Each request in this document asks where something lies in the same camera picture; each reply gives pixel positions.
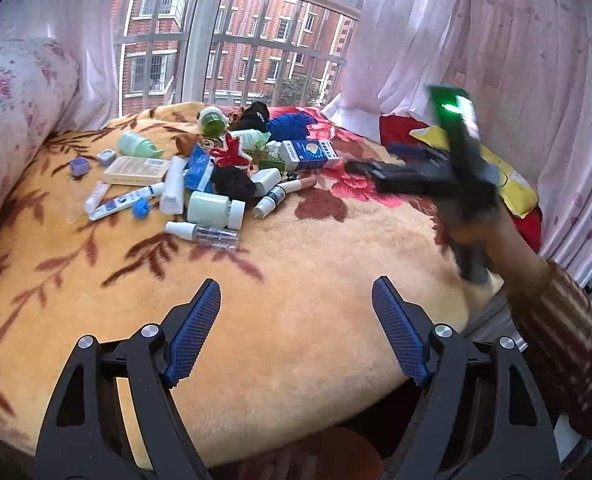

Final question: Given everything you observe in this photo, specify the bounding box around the white bottle with green label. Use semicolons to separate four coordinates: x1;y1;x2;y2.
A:
228;130;271;150

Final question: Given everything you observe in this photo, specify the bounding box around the beige cardboard box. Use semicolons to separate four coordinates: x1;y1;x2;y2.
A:
102;156;171;185

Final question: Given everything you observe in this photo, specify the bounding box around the black cloth with white print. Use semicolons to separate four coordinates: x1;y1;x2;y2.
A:
231;101;271;133

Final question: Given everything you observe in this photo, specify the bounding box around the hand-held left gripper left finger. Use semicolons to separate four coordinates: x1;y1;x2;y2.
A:
35;278;221;480

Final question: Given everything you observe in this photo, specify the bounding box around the brown sock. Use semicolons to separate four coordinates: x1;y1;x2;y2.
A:
175;131;204;156

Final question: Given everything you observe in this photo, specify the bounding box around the blue cloth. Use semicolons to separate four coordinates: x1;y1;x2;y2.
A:
268;111;319;142

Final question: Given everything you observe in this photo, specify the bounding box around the mint green bottle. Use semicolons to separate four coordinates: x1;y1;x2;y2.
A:
117;131;165;159

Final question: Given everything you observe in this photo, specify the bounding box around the plain white tube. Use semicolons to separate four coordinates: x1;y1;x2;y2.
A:
159;155;189;215

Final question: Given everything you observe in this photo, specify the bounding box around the small white box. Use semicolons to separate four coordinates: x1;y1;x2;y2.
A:
253;167;281;198

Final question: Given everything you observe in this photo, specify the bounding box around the white tube with blue label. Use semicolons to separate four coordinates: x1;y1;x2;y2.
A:
88;182;165;222

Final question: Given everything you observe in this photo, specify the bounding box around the white pink floral pillow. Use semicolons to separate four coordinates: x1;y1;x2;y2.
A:
0;37;80;281

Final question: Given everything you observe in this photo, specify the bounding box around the pale green jar white lid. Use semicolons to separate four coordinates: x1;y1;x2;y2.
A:
186;191;247;232

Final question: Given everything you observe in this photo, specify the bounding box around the tan cosmetic tube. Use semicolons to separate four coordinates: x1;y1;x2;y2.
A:
278;176;317;195

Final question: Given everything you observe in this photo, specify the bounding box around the green jar with white lid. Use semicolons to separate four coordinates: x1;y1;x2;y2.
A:
197;106;229;138

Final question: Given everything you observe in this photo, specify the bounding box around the person's right hand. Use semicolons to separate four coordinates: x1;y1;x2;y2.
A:
438;206;515;272

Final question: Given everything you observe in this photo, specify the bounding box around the yellow floral blanket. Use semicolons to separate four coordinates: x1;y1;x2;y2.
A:
0;101;541;461

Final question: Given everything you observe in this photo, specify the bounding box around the red cloth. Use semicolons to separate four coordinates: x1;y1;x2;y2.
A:
380;115;542;252

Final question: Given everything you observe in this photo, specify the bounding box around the clear spray bottle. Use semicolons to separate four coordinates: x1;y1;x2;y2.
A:
164;221;240;252

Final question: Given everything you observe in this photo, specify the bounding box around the yellow printed cushion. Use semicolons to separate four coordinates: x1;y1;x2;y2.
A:
410;125;540;219

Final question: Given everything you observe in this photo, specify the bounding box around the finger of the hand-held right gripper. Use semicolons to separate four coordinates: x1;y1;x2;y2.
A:
387;142;449;162
345;161;451;195

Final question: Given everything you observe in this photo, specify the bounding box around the sheer white curtain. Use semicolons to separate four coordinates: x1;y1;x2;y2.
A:
0;0;123;133

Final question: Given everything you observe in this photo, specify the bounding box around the small white dropper bottle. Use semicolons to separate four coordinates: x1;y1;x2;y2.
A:
253;185;287;219

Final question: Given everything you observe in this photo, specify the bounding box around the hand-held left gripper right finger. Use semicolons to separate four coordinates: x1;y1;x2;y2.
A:
372;276;561;480

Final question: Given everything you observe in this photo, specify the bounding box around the plain black cloth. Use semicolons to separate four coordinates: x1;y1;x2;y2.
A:
211;165;257;208

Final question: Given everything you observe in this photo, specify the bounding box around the sheer pink-flowered curtain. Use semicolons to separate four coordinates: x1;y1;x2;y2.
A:
326;0;592;288

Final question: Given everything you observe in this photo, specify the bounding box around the person's right forearm striped sleeve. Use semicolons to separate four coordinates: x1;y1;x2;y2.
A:
490;237;592;436

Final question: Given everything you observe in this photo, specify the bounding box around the small white tube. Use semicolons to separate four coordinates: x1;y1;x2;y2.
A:
84;181;112;213

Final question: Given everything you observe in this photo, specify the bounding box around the blue and white carton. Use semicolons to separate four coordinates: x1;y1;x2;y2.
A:
279;140;340;172

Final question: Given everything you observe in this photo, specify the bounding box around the white window frame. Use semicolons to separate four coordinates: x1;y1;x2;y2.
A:
111;0;371;117

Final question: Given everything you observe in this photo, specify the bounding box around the small green container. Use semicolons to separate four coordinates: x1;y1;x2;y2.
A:
256;152;287;176

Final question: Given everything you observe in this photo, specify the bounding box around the blue plastic packet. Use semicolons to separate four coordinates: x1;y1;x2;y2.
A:
183;146;217;192

